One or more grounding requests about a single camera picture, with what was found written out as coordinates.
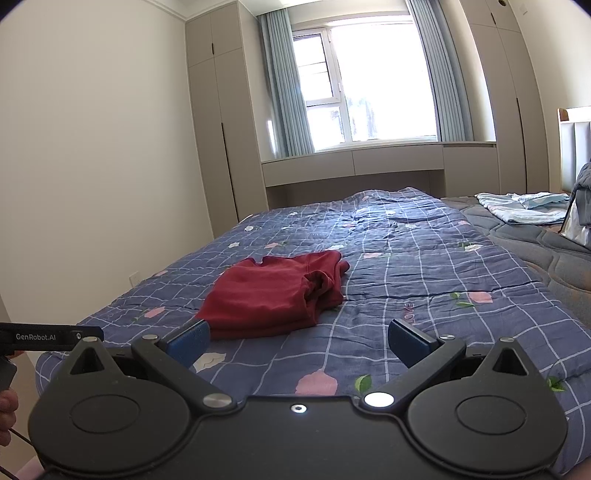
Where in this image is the blue curtain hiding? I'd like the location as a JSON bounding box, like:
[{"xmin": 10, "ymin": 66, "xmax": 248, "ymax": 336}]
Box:
[
  {"xmin": 406, "ymin": 0, "xmax": 474, "ymax": 143},
  {"xmin": 257, "ymin": 9, "xmax": 317, "ymax": 158}
]

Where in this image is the grey quilted mattress pad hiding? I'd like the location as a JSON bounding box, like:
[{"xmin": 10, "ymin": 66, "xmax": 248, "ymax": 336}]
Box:
[{"xmin": 438, "ymin": 194, "xmax": 591, "ymax": 305}]

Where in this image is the blue plaid floral quilt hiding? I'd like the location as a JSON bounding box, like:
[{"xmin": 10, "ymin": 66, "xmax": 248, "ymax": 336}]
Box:
[{"xmin": 34, "ymin": 187, "xmax": 591, "ymax": 476}]

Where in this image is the beige window cabinet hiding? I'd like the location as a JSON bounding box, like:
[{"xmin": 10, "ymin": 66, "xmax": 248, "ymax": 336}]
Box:
[{"xmin": 261, "ymin": 141, "xmax": 499, "ymax": 210}]

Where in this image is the light blue cloth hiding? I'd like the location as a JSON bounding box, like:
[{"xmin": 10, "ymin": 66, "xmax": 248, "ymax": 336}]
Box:
[{"xmin": 475, "ymin": 191, "xmax": 571, "ymax": 225}]

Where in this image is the grey padded headboard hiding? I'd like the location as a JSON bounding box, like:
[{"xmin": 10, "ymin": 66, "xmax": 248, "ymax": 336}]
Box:
[{"xmin": 557, "ymin": 106, "xmax": 591, "ymax": 195}]

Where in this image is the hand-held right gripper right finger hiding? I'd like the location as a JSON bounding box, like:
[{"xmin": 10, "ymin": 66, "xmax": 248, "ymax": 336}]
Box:
[{"xmin": 360, "ymin": 318, "xmax": 539, "ymax": 411}]

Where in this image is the beige wardrobe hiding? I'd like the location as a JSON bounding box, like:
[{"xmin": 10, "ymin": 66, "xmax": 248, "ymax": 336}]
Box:
[
  {"xmin": 466, "ymin": 0, "xmax": 550, "ymax": 195},
  {"xmin": 185, "ymin": 0, "xmax": 269, "ymax": 241}
]

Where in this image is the black cable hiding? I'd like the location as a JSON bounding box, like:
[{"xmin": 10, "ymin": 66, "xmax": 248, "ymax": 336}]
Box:
[{"xmin": 0, "ymin": 427, "xmax": 47, "ymax": 480}]

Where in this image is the person's left hand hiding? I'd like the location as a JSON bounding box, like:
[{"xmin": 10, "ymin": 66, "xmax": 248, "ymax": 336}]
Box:
[{"xmin": 0, "ymin": 390, "xmax": 20, "ymax": 446}]

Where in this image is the red long-sleeved sweater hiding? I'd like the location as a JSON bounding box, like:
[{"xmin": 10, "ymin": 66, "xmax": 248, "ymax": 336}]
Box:
[{"xmin": 196, "ymin": 250, "xmax": 350, "ymax": 341}]

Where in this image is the silver bag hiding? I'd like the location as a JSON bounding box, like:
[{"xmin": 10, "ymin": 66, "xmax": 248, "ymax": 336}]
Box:
[{"xmin": 560, "ymin": 198, "xmax": 591, "ymax": 250}]

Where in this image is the white framed window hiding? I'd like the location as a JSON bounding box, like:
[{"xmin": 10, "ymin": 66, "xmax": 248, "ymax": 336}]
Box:
[{"xmin": 292, "ymin": 11, "xmax": 438, "ymax": 151}]

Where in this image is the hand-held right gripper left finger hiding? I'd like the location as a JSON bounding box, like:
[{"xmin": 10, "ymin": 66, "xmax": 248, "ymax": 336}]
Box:
[{"xmin": 55, "ymin": 318, "xmax": 236, "ymax": 414}]

